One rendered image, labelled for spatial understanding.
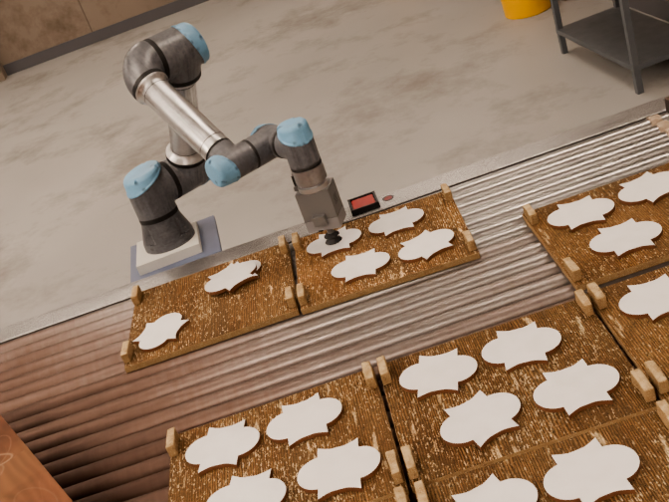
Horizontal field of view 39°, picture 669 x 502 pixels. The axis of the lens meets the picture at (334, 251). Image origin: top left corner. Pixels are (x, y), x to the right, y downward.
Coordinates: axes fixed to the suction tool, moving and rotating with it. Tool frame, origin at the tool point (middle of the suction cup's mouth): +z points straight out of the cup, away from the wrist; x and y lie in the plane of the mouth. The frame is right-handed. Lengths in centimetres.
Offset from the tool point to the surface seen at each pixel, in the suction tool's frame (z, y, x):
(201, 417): 3, -16, -59
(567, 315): 1, 56, -43
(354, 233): 0.1, 5.1, 1.7
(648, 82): 94, 78, 291
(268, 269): 1.1, -15.9, -6.9
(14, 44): 66, -560, 708
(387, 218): 0.1, 12.7, 6.5
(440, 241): 0.1, 27.9, -9.3
